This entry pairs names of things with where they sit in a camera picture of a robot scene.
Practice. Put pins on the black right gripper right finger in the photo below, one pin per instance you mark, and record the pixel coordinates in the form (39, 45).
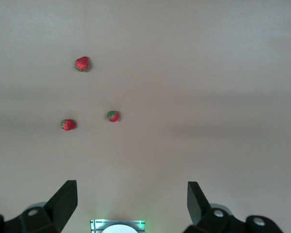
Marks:
(198, 206)

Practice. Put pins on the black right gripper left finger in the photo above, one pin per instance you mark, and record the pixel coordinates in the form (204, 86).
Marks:
(60, 204)

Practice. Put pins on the red strawberry with green top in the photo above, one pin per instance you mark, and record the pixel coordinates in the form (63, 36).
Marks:
(114, 117)
(69, 125)

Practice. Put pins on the red strawberry with pointed tip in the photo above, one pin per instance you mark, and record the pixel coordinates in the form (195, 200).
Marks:
(82, 63)

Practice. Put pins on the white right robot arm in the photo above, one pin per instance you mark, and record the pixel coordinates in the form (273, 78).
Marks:
(117, 230)

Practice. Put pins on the table cover sheet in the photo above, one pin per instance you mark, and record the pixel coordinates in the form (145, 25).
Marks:
(184, 72)

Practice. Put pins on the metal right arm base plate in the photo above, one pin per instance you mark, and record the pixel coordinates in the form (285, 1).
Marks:
(94, 227)

